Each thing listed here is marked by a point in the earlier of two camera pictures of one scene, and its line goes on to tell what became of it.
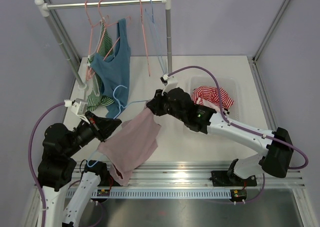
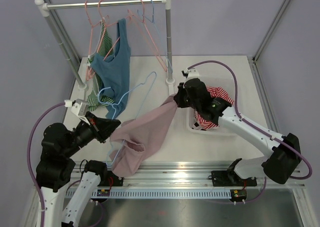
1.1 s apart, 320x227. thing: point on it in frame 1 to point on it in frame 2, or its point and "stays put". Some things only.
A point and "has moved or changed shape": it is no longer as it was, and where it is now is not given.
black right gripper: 155,105 to 179,97
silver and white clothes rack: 44,7 stays put
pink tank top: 130,146 has moved or changed shape
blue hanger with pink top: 121,107 to 135,118
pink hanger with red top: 144,37 to 157,49
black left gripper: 103,127 stays put
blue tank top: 113,73 stays put
